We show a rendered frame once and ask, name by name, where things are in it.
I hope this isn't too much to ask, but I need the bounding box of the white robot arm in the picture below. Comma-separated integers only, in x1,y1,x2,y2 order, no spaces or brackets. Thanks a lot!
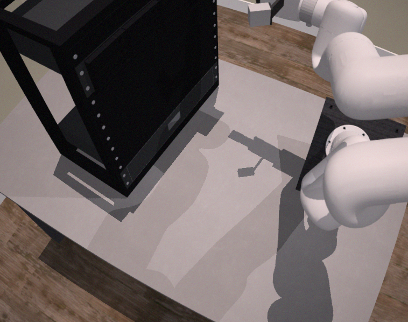
248,0,408,230

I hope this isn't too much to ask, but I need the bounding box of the black server rack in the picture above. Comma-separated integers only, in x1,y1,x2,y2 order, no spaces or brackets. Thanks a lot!
0,0,219,198

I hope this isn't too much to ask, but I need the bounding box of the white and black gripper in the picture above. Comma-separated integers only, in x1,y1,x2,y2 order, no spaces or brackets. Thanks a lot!
256,0,303,22

